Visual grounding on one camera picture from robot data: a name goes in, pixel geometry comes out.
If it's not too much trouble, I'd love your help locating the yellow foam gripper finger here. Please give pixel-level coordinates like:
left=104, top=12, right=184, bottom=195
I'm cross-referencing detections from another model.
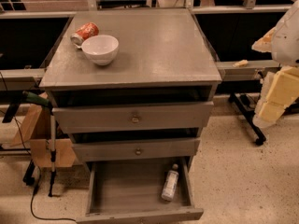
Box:
left=253, top=66, right=299, bottom=128
left=251, top=27, right=276, bottom=53

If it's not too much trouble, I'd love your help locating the white ceramic bowl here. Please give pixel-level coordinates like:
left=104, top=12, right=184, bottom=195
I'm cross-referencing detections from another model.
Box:
left=81, top=35, right=119, bottom=65

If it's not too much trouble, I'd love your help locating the clear plastic bottle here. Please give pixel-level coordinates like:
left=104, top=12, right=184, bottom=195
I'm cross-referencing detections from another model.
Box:
left=161, top=163, right=178, bottom=202

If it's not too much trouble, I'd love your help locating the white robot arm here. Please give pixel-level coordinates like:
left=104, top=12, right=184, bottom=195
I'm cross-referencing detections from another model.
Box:
left=251, top=1, right=299, bottom=128

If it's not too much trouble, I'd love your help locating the grey open bottom drawer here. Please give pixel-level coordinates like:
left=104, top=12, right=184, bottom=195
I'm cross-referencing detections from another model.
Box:
left=77, top=157, right=204, bottom=224

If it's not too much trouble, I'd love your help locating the grey middle drawer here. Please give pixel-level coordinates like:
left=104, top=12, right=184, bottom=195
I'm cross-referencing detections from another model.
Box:
left=73, top=138, right=200, bottom=162

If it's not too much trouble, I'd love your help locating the grey metal rail frame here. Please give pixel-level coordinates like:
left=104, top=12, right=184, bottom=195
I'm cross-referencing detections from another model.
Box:
left=216, top=60, right=280, bottom=81

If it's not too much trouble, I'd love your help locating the brown cardboard box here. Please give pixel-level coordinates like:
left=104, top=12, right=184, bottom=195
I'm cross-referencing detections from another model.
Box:
left=10, top=105, right=76, bottom=168

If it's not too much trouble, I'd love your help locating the red soda can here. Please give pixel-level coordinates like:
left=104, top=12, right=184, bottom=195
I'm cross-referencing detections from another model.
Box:
left=70, top=22, right=99, bottom=47

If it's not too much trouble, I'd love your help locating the black wheeled table leg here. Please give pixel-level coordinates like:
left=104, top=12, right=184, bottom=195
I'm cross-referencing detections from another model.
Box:
left=228, top=93, right=266, bottom=146

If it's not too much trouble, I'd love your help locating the grey drawer cabinet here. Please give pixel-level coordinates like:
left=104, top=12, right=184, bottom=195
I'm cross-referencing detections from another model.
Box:
left=38, top=7, right=223, bottom=172

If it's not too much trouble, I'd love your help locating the black floor cable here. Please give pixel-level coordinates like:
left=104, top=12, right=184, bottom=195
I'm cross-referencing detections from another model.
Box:
left=29, top=166, right=78, bottom=222

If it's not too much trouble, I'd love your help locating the tripod with green handle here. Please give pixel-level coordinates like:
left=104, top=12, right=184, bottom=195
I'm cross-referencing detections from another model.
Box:
left=3, top=91, right=56, bottom=197

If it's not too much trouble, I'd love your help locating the yellow foam scrap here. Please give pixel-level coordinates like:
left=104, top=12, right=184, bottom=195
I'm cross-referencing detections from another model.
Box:
left=233, top=60, right=249, bottom=67

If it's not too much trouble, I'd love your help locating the grey top drawer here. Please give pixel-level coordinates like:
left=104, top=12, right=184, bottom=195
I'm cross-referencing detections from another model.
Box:
left=53, top=102, right=213, bottom=133

